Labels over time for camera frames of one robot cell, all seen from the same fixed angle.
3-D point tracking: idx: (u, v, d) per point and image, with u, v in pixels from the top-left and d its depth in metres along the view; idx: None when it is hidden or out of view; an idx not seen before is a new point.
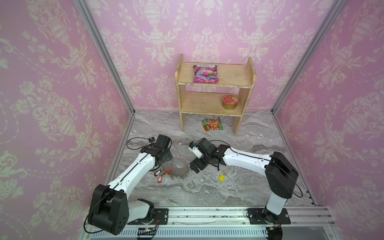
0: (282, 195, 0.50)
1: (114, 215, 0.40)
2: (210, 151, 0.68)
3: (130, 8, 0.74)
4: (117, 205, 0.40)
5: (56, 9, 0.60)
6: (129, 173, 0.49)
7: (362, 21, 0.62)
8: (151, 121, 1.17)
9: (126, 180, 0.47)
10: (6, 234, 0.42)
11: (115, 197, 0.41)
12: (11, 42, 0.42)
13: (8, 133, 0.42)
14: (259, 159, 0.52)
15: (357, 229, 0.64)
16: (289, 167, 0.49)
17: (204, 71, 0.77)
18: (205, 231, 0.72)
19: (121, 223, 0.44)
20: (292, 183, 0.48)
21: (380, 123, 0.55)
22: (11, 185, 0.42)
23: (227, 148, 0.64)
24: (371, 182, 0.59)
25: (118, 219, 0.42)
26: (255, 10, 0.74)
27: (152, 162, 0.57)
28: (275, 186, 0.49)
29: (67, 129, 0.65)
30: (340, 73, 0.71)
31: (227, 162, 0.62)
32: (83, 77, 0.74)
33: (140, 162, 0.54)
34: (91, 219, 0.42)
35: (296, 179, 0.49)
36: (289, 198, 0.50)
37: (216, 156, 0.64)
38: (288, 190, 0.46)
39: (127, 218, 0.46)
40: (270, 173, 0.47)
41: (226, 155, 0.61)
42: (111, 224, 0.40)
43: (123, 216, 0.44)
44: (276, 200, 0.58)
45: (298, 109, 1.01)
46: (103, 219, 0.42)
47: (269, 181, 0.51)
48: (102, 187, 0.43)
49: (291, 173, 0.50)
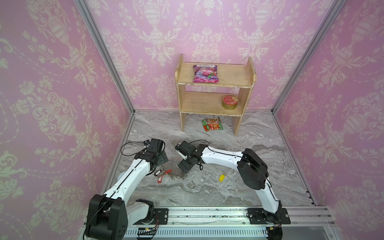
0: (254, 187, 0.55)
1: (113, 223, 0.40)
2: (190, 152, 0.72)
3: (130, 8, 0.74)
4: (116, 212, 0.40)
5: (56, 9, 0.60)
6: (125, 180, 0.49)
7: (362, 21, 0.62)
8: (151, 121, 1.17)
9: (123, 188, 0.46)
10: (6, 235, 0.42)
11: (113, 205, 0.40)
12: (11, 42, 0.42)
13: (8, 133, 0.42)
14: (233, 155, 0.57)
15: (357, 229, 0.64)
16: (259, 161, 0.55)
17: (204, 71, 0.77)
18: (205, 231, 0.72)
19: (120, 233, 0.43)
20: (262, 176, 0.53)
21: (381, 123, 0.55)
22: (11, 185, 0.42)
23: (205, 147, 0.68)
24: (371, 182, 0.59)
25: (117, 228, 0.41)
26: (255, 10, 0.74)
27: (147, 167, 0.58)
28: (247, 180, 0.54)
29: (67, 129, 0.65)
30: (340, 73, 0.71)
31: (206, 161, 0.66)
32: (83, 77, 0.74)
33: (135, 169, 0.53)
34: (87, 232, 0.41)
35: (266, 172, 0.55)
36: (261, 190, 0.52)
37: (195, 155, 0.67)
38: (259, 182, 0.52)
39: (126, 226, 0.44)
40: (241, 169, 0.51)
41: (204, 155, 0.64)
42: (110, 234, 0.40)
43: (123, 224, 0.44)
44: (263, 197, 0.61)
45: (298, 109, 1.01)
46: (101, 230, 0.41)
47: (241, 176, 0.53)
48: (98, 197, 0.42)
49: (260, 166, 0.55)
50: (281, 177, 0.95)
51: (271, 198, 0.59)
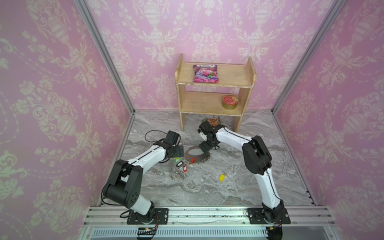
0: (253, 170, 0.60)
1: (129, 187, 0.45)
2: (207, 128, 0.82)
3: (130, 8, 0.74)
4: (135, 177, 0.45)
5: (56, 9, 0.60)
6: (145, 155, 0.56)
7: (362, 21, 0.62)
8: (151, 121, 1.17)
9: (143, 160, 0.53)
10: (6, 234, 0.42)
11: (133, 170, 0.46)
12: (11, 42, 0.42)
13: (8, 133, 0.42)
14: (242, 137, 0.64)
15: (356, 229, 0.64)
16: (265, 150, 0.59)
17: (204, 71, 0.77)
18: (205, 231, 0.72)
19: (132, 199, 0.47)
20: (263, 163, 0.58)
21: (381, 123, 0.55)
22: (11, 185, 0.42)
23: (221, 127, 0.76)
24: (371, 182, 0.59)
25: (132, 192, 0.45)
26: (255, 10, 0.74)
27: (163, 153, 0.64)
28: (248, 161, 0.60)
29: (67, 129, 0.65)
30: (340, 73, 0.71)
31: (219, 139, 0.74)
32: (83, 77, 0.74)
33: (154, 150, 0.61)
34: (106, 190, 0.46)
35: (268, 161, 0.59)
36: (257, 174, 0.59)
37: (211, 131, 0.76)
38: (258, 167, 0.57)
39: (137, 195, 0.49)
40: (245, 149, 0.57)
41: (218, 132, 0.73)
42: (124, 197, 0.44)
43: (135, 192, 0.47)
44: (264, 189, 0.64)
45: (298, 109, 1.01)
46: (118, 192, 0.45)
47: (244, 156, 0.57)
48: (121, 162, 0.48)
49: (265, 155, 0.60)
50: (281, 177, 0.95)
51: (270, 190, 0.62)
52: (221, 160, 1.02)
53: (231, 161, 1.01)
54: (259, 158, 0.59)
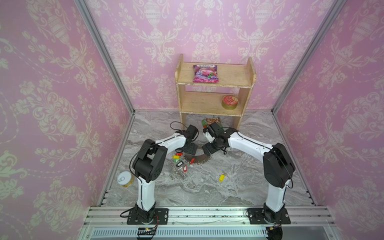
0: (274, 183, 0.53)
1: (155, 163, 0.52)
2: (218, 133, 0.74)
3: (130, 8, 0.74)
4: (160, 155, 0.52)
5: (56, 9, 0.60)
6: (169, 139, 0.63)
7: (362, 21, 0.62)
8: (151, 121, 1.17)
9: (167, 142, 0.60)
10: (6, 234, 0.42)
11: (159, 149, 0.53)
12: (11, 42, 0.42)
13: (8, 133, 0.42)
14: (261, 145, 0.56)
15: (356, 229, 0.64)
16: (288, 160, 0.52)
17: (204, 71, 0.77)
18: (205, 232, 0.79)
19: (156, 174, 0.54)
20: (286, 175, 0.51)
21: (381, 123, 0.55)
22: (11, 185, 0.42)
23: (233, 131, 0.68)
24: (371, 182, 0.59)
25: (156, 169, 0.53)
26: (256, 10, 0.74)
27: (183, 142, 0.70)
28: (269, 173, 0.52)
29: (67, 129, 0.65)
30: (340, 73, 0.71)
31: (231, 145, 0.66)
32: (83, 77, 0.74)
33: (176, 136, 0.68)
34: (134, 163, 0.54)
35: (292, 173, 0.52)
36: (279, 187, 0.52)
37: (222, 136, 0.68)
38: (281, 179, 0.49)
39: (160, 172, 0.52)
40: (267, 159, 0.49)
41: (231, 137, 0.65)
42: (149, 171, 0.52)
43: (159, 169, 0.55)
44: (272, 194, 0.61)
45: (298, 109, 1.01)
46: (143, 166, 0.53)
47: (264, 166, 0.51)
48: (150, 141, 0.56)
49: (288, 166, 0.52)
50: None
51: (280, 198, 0.58)
52: (221, 160, 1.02)
53: (231, 161, 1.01)
54: (283, 170, 0.51)
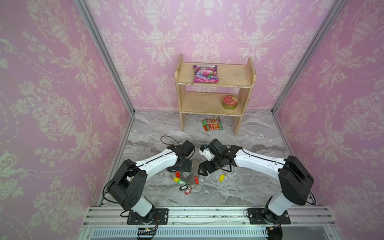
0: (295, 201, 0.48)
1: (130, 190, 0.44)
2: (221, 152, 0.68)
3: (130, 8, 0.74)
4: (137, 182, 0.44)
5: (56, 9, 0.60)
6: (154, 160, 0.54)
7: (362, 21, 0.62)
8: (151, 121, 1.17)
9: (150, 165, 0.51)
10: (6, 234, 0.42)
11: (137, 175, 0.45)
12: (11, 42, 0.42)
13: (8, 133, 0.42)
14: (272, 162, 0.51)
15: (356, 229, 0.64)
16: (304, 173, 0.47)
17: (204, 71, 0.77)
18: (205, 232, 0.79)
19: (131, 203, 0.46)
20: (307, 190, 0.46)
21: (380, 123, 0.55)
22: (11, 185, 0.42)
23: (239, 149, 0.63)
24: (371, 182, 0.59)
25: (131, 197, 0.44)
26: (255, 10, 0.74)
27: (174, 160, 0.61)
28: (288, 192, 0.48)
29: (67, 129, 0.65)
30: (340, 73, 0.71)
31: (238, 163, 0.61)
32: (84, 77, 0.74)
33: (164, 155, 0.58)
34: (109, 187, 0.47)
35: (311, 186, 0.47)
36: (302, 205, 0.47)
37: (228, 156, 0.63)
38: (303, 197, 0.45)
39: (138, 199, 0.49)
40: (284, 177, 0.45)
41: (238, 157, 0.60)
42: (123, 198, 0.44)
43: (136, 195, 0.47)
44: (281, 203, 0.58)
45: (298, 109, 1.01)
46: (119, 191, 0.45)
47: (281, 185, 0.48)
48: (129, 163, 0.48)
49: (306, 178, 0.48)
50: None
51: (285, 204, 0.56)
52: None
53: None
54: (302, 186, 0.46)
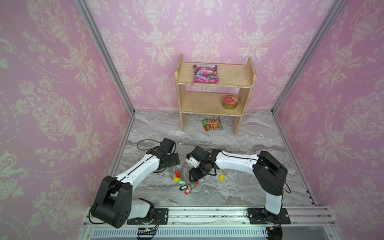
0: (274, 193, 0.51)
1: (118, 206, 0.42)
2: (204, 158, 0.71)
3: (130, 8, 0.74)
4: (123, 195, 0.42)
5: (56, 9, 0.60)
6: (136, 169, 0.52)
7: (362, 21, 0.62)
8: (151, 121, 1.17)
9: (133, 175, 0.49)
10: (6, 235, 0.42)
11: (121, 188, 0.43)
12: (11, 42, 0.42)
13: (8, 133, 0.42)
14: (248, 159, 0.55)
15: (356, 229, 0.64)
16: (277, 164, 0.51)
17: (204, 71, 0.77)
18: (205, 232, 0.79)
19: (122, 219, 0.44)
20: (281, 181, 0.49)
21: (380, 123, 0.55)
22: (11, 185, 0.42)
23: (218, 151, 0.67)
24: (371, 182, 0.59)
25: (121, 212, 0.42)
26: (255, 10, 0.74)
27: (156, 163, 0.60)
28: (264, 184, 0.51)
29: (67, 129, 0.65)
30: (340, 73, 0.71)
31: (220, 166, 0.64)
32: (83, 77, 0.74)
33: (146, 161, 0.57)
34: (93, 210, 0.43)
35: (285, 177, 0.51)
36: (280, 195, 0.49)
37: (209, 161, 0.66)
38: (280, 188, 0.48)
39: (129, 213, 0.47)
40: (257, 172, 0.48)
41: (218, 159, 0.63)
42: (113, 216, 0.42)
43: (126, 210, 0.45)
44: (271, 199, 0.59)
45: (298, 109, 1.01)
46: (107, 211, 0.42)
47: (258, 180, 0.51)
48: (109, 179, 0.45)
49: (280, 170, 0.51)
50: None
51: (279, 201, 0.57)
52: None
53: None
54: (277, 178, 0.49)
